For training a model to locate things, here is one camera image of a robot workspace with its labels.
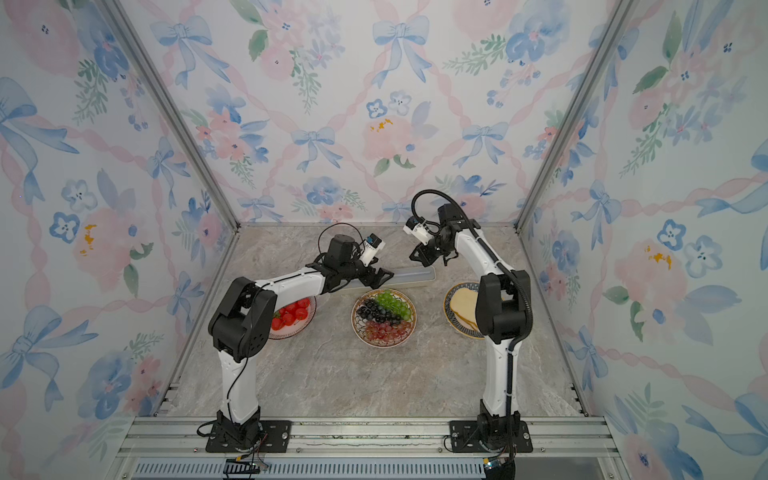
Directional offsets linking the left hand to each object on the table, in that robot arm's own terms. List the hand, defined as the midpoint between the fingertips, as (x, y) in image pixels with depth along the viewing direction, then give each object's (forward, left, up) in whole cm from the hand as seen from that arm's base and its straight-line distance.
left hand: (386, 264), depth 95 cm
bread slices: (-10, -25, -9) cm, 28 cm away
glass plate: (-18, +26, -8) cm, 33 cm away
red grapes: (-19, 0, -7) cm, 20 cm away
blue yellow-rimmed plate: (-15, -21, -9) cm, 27 cm away
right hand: (+4, -10, +1) cm, 11 cm away
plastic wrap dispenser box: (0, -6, -7) cm, 9 cm away
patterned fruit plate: (-16, +8, -9) cm, 20 cm away
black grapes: (-13, +4, -7) cm, 15 cm away
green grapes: (-9, -1, -8) cm, 12 cm away
